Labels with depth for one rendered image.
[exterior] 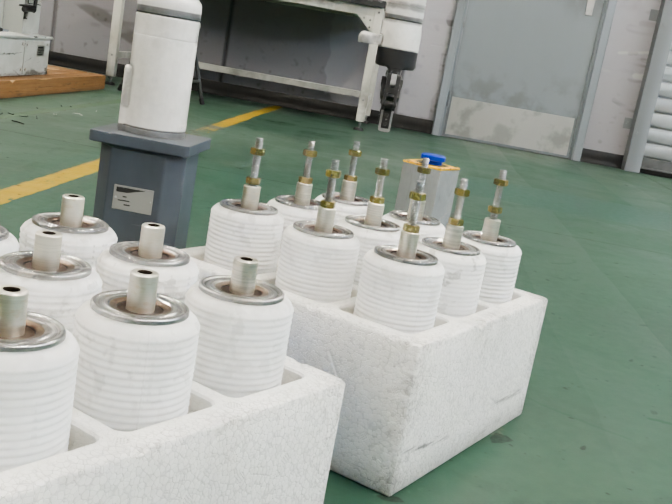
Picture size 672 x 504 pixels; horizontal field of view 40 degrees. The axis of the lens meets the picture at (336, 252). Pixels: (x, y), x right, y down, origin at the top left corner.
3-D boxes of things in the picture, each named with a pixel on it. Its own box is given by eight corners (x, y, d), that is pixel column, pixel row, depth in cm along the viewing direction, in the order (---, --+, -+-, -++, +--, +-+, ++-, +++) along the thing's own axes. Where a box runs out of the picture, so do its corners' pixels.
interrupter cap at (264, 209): (215, 210, 115) (216, 204, 115) (224, 200, 123) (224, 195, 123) (274, 220, 115) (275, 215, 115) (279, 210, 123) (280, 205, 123)
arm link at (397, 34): (358, 41, 172) (363, 8, 171) (416, 52, 173) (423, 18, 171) (357, 42, 164) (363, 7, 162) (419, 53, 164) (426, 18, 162)
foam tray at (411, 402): (139, 381, 122) (156, 251, 118) (307, 333, 154) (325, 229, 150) (389, 498, 102) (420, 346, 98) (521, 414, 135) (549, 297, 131)
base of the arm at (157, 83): (113, 130, 133) (127, 9, 129) (132, 125, 141) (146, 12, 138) (175, 142, 132) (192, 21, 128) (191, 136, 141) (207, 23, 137)
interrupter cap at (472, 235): (458, 240, 124) (459, 235, 124) (463, 232, 131) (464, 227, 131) (514, 252, 122) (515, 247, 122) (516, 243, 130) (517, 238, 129)
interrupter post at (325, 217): (309, 231, 113) (313, 205, 112) (322, 230, 115) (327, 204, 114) (323, 236, 111) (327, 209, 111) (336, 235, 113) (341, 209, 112)
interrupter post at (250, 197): (238, 210, 118) (242, 185, 117) (240, 207, 120) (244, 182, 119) (256, 213, 118) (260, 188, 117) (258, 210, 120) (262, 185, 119)
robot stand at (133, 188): (65, 328, 137) (88, 128, 130) (99, 303, 151) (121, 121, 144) (161, 347, 136) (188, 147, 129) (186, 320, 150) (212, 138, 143)
